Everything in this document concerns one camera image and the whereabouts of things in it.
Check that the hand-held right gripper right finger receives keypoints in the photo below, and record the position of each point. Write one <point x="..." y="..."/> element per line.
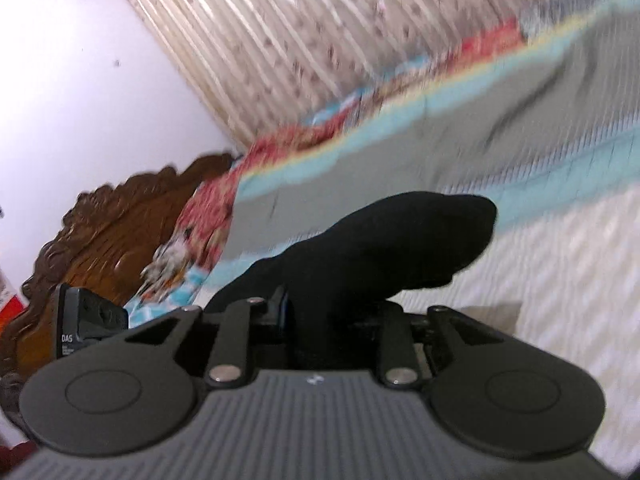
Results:
<point x="395" y="345"/>

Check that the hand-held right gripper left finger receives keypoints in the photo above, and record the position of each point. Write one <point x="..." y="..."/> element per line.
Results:
<point x="287" y="310"/>

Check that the black pants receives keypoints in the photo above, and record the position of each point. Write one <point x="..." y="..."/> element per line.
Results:
<point x="390" y="245"/>

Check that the red and white object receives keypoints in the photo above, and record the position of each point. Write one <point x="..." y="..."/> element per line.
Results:
<point x="9" y="305"/>

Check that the carved wooden headboard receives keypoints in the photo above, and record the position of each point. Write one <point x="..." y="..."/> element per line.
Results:
<point x="110" y="230"/>

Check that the white patterned bed sheet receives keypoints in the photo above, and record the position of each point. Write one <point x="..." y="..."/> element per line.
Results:
<point x="560" y="270"/>

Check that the grey and teal quilted blanket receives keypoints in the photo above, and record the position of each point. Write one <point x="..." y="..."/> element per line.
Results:
<point x="400" y="150"/>

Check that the floral striped curtain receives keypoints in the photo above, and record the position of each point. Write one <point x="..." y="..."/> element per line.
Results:
<point x="310" y="35"/>

